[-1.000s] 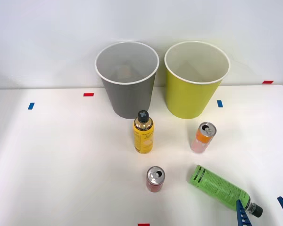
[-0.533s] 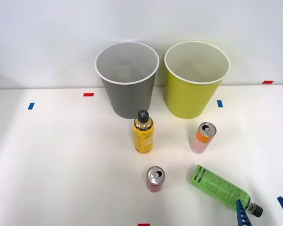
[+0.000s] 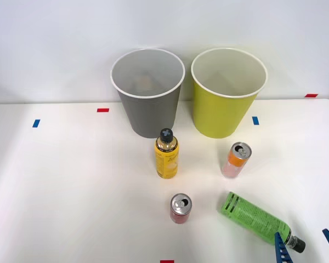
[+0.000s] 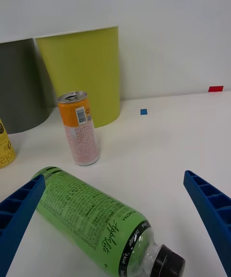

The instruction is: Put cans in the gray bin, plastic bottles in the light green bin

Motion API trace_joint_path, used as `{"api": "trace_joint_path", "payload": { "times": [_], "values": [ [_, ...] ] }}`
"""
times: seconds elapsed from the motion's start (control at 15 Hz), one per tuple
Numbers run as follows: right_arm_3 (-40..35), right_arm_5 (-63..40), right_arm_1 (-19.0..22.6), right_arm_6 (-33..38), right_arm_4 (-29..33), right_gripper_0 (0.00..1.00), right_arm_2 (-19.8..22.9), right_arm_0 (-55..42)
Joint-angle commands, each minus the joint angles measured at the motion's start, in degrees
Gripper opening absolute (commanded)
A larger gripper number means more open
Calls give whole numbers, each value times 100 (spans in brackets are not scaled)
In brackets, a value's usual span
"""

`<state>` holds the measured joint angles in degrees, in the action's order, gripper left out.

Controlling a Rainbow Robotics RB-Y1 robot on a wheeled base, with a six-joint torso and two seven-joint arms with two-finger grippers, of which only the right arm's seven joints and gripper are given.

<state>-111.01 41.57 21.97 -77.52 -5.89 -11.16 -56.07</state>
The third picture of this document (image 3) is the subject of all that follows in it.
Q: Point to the green plastic bottle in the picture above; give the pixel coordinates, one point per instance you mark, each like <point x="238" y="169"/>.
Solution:
<point x="252" y="217"/>

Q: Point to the orange and pink drink can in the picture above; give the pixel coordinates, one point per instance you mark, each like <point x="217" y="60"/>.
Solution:
<point x="233" y="165"/>

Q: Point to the red drink can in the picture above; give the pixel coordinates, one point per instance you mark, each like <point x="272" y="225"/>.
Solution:
<point x="180" y="213"/>

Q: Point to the yellow bottle with black cap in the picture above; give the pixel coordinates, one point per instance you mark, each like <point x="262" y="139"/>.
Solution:
<point x="166" y="161"/>

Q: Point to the yellow-green plastic waste bin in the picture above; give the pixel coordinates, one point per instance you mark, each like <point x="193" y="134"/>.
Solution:
<point x="219" y="115"/>

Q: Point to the grey plastic waste bin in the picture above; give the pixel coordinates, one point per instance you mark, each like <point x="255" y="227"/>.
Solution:
<point x="150" y="115"/>

